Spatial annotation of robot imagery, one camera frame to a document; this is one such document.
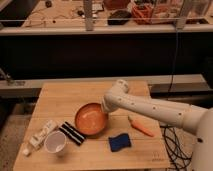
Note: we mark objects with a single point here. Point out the orange ceramic bowl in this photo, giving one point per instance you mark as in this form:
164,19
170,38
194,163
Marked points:
90,119

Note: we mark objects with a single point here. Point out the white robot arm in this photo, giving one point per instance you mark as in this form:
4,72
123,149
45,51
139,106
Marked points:
192,119

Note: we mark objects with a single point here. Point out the orange toy carrot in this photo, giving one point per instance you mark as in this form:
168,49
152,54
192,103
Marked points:
138,126

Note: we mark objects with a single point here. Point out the blue sponge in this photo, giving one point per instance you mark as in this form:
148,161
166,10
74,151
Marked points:
119,142

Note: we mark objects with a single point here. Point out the black object on shelf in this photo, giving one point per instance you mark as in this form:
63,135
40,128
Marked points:
119,17

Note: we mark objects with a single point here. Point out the white paper cup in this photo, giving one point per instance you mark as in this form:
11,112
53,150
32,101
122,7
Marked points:
55,143

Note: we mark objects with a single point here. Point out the orange tool on shelf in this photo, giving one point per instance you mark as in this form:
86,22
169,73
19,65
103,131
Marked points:
142,15

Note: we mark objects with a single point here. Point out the white tube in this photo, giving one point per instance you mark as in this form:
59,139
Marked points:
36,141

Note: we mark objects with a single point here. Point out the grey metal post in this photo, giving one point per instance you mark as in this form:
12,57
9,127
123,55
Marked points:
87,5
182,17

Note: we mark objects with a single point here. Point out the grey metal post right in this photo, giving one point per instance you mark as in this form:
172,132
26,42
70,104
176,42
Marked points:
182,17

